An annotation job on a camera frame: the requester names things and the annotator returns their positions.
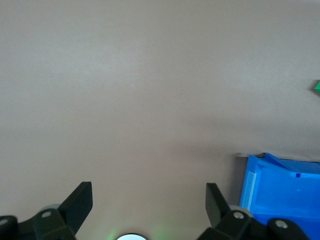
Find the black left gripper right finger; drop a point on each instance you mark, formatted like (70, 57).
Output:
(222, 217)

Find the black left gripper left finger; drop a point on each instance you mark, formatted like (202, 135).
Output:
(72, 212)

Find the green cube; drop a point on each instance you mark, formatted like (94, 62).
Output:
(317, 86)

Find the blue plastic bin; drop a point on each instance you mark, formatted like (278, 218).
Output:
(282, 195)

